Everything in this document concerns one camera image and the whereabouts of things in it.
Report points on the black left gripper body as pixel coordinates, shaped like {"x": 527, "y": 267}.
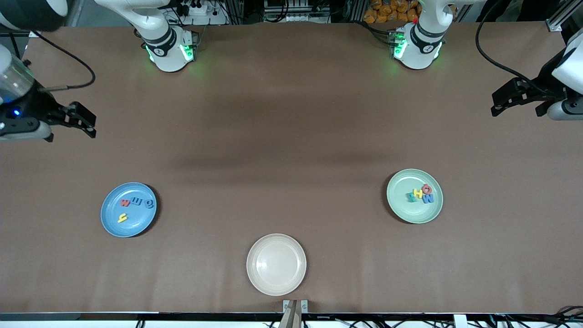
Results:
{"x": 545, "y": 82}

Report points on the red foam letter m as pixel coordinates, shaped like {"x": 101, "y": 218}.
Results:
{"x": 124, "y": 202}

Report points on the beige plate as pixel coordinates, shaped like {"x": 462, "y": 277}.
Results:
{"x": 276, "y": 264}

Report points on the orange snack bag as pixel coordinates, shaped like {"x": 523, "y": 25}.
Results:
{"x": 389, "y": 11}

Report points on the yellow foam letter h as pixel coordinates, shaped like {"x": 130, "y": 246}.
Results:
{"x": 417, "y": 192}
{"x": 122, "y": 218}

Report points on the teal foam letter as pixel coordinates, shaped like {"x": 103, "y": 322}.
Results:
{"x": 411, "y": 197}

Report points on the blue foam letter E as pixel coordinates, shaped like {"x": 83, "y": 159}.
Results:
{"x": 136, "y": 201}

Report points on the red foam letter Q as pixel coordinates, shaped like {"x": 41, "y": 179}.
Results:
{"x": 427, "y": 188}

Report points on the pale green plate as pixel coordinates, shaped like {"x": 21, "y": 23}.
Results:
{"x": 410, "y": 214}

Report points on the brown table cover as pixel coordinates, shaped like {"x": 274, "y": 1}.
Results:
{"x": 319, "y": 114}

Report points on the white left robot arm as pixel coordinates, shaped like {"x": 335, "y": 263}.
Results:
{"x": 423, "y": 41}

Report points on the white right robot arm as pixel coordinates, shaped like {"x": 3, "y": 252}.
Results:
{"x": 159, "y": 32}

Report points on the blue foam letter g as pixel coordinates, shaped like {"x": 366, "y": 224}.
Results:
{"x": 149, "y": 203}

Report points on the blue plate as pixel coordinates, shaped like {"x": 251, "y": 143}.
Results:
{"x": 132, "y": 228}

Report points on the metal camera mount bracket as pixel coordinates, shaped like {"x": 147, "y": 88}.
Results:
{"x": 295, "y": 306}

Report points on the grey metal post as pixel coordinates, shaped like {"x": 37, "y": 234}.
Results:
{"x": 460, "y": 321}

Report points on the aluminium frame profile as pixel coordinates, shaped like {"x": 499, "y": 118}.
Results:
{"x": 558, "y": 20}

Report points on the blue foam letter W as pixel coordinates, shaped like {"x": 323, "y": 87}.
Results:
{"x": 428, "y": 198}

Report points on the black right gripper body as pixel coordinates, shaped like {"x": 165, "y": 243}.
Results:
{"x": 33, "y": 108}

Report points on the white power strip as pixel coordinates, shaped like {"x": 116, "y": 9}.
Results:
{"x": 202, "y": 11}

